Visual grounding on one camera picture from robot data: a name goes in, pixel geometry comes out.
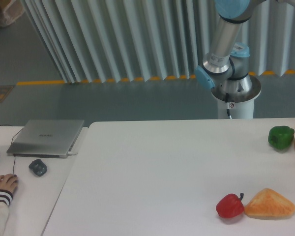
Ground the person's hand on mouse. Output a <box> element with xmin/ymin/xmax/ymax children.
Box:
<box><xmin>0</xmin><ymin>174</ymin><xmax>18</xmax><ymax>194</ymax></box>

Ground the dark computer mouse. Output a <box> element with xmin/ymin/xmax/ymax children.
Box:
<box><xmin>11</xmin><ymin>175</ymin><xmax>19</xmax><ymax>188</ymax></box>

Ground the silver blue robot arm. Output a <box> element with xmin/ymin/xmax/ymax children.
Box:
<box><xmin>194</xmin><ymin>0</ymin><xmax>295</xmax><ymax>89</ymax></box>

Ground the red bell pepper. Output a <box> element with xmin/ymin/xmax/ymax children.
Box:
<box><xmin>216</xmin><ymin>193</ymin><xmax>244</xmax><ymax>218</ymax></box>

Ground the green bell pepper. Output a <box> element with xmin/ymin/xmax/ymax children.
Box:
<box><xmin>267</xmin><ymin>126</ymin><xmax>295</xmax><ymax>150</ymax></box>

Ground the dark grey small device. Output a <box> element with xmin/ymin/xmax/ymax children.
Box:
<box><xmin>29</xmin><ymin>159</ymin><xmax>48</xmax><ymax>177</ymax></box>

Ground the silver closed laptop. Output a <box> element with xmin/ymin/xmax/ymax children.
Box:
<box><xmin>7</xmin><ymin>119</ymin><xmax>84</xmax><ymax>158</ymax></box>

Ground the white folding partition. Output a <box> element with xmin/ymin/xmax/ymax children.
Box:
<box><xmin>22</xmin><ymin>0</ymin><xmax>295</xmax><ymax>83</ymax></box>

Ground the clutter in top corner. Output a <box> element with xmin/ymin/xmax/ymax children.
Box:
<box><xmin>0</xmin><ymin>0</ymin><xmax>25</xmax><ymax>28</ymax></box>

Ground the orange bread slice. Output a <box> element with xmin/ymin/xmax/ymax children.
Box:
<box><xmin>244</xmin><ymin>188</ymin><xmax>295</xmax><ymax>219</ymax></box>

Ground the black mouse cable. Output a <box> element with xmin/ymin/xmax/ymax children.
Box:
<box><xmin>0</xmin><ymin>124</ymin><xmax>25</xmax><ymax>176</ymax></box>

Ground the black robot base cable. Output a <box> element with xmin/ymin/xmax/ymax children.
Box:
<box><xmin>225</xmin><ymin>92</ymin><xmax>233</xmax><ymax>119</ymax></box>

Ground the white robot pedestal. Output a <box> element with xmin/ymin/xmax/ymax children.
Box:
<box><xmin>211</xmin><ymin>75</ymin><xmax>261</xmax><ymax>119</ymax></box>

